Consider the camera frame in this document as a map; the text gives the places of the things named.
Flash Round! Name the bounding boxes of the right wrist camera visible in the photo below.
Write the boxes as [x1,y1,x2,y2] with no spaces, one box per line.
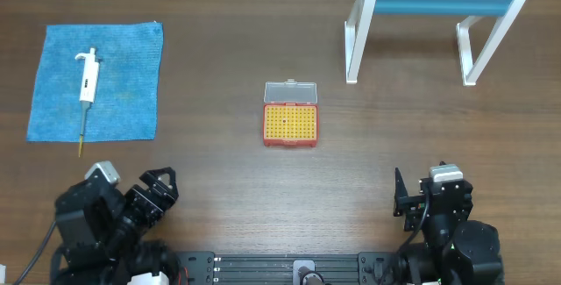
[428,162,465,184]

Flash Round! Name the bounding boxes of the red and yellow tip box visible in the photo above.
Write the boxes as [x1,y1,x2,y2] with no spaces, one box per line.
[262,78,320,149]

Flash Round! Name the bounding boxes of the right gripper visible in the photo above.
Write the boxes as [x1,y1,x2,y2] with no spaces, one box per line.
[392,160,475,234]

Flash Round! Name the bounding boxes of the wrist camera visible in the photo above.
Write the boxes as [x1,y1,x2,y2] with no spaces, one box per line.
[83,160,122,186]
[428,162,465,184]

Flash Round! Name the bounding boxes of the blue cloth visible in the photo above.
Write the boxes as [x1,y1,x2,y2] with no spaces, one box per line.
[25,21,165,144]

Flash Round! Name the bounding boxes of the mounting rail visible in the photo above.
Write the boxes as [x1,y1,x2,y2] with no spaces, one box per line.
[174,250,407,285]

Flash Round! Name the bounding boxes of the black cable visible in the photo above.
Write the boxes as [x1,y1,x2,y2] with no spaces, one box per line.
[376,190,433,285]
[11,220,59,285]

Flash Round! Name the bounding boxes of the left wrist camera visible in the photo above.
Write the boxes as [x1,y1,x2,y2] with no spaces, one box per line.
[83,160,122,186]

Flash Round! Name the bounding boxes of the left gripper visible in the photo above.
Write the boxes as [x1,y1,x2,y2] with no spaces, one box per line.
[124,167,181,230]

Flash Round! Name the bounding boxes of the white pipette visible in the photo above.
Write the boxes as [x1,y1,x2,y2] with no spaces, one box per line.
[74,46,103,159]

